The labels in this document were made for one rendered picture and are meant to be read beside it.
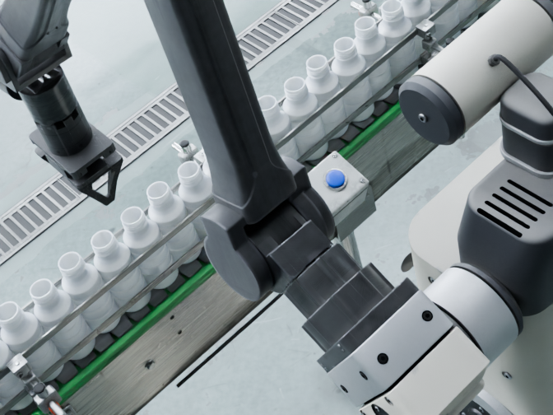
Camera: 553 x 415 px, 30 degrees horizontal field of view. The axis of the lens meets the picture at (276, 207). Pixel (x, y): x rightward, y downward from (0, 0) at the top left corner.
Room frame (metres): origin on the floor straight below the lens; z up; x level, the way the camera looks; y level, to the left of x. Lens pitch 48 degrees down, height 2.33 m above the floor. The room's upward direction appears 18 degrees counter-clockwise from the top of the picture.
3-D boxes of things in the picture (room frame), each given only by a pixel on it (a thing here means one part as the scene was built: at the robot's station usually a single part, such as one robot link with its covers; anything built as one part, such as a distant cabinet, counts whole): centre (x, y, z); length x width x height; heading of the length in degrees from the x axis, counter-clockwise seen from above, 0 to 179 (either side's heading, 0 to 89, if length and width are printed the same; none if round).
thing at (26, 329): (1.01, 0.43, 1.08); 0.06 x 0.06 x 0.17
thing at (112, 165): (0.94, 0.21, 1.44); 0.07 x 0.07 x 0.09; 28
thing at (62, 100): (0.96, 0.22, 1.57); 0.07 x 0.06 x 0.07; 31
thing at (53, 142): (0.96, 0.21, 1.51); 0.10 x 0.07 x 0.07; 28
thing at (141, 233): (1.12, 0.22, 1.08); 0.06 x 0.06 x 0.17
